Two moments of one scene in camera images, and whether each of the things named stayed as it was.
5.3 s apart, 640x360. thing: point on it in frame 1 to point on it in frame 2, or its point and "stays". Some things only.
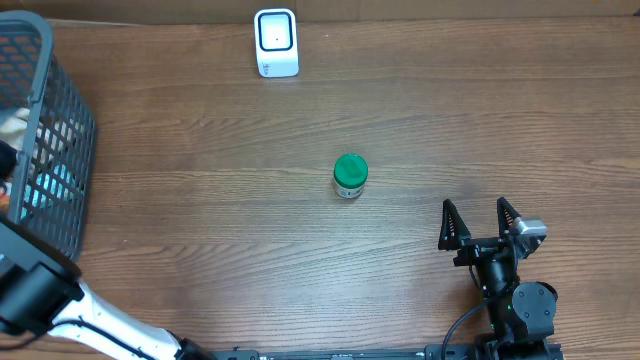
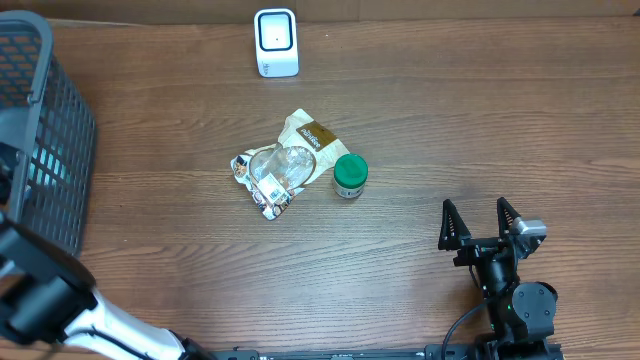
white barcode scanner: (276, 42) stays
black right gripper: (475, 248) stays
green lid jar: (349, 175) stays
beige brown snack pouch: (12, 131) to (274, 173)
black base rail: (427, 352) stays
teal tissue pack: (53, 186) to (48, 166)
